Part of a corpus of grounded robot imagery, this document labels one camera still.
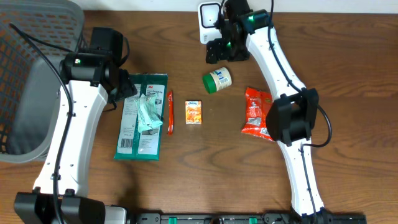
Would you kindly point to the green-lid white jar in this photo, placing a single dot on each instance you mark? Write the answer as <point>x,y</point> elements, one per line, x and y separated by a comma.
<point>217,80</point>

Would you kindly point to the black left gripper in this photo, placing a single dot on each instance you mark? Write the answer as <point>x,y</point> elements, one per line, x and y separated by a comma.
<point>128,88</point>

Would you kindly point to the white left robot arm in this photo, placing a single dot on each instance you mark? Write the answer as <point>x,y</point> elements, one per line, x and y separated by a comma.
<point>90,78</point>

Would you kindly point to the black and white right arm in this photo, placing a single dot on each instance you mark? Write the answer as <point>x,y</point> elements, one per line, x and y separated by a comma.
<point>294,109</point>

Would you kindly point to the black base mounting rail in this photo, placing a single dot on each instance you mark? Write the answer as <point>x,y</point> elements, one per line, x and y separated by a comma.
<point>323,217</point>

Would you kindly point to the grey plastic mesh basket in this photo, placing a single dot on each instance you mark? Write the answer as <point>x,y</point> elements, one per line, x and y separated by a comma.
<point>29,89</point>

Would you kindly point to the green 3M glove package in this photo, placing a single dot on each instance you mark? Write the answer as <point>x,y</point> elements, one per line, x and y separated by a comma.
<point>145,145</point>

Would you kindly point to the red coffee stick sachet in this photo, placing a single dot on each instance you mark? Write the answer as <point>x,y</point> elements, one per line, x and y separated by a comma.
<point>171,112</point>

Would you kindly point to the orange Kleenex tissue pack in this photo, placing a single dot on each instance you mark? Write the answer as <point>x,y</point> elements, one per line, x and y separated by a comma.
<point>193,112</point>

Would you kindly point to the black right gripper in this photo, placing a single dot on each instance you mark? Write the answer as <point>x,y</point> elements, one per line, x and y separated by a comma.
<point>216,48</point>

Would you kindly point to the red snack packet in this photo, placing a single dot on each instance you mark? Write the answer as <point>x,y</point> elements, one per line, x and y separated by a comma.
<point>258,104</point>

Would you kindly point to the mint green wipe packet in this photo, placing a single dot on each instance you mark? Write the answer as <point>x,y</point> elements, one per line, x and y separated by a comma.
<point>148,117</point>

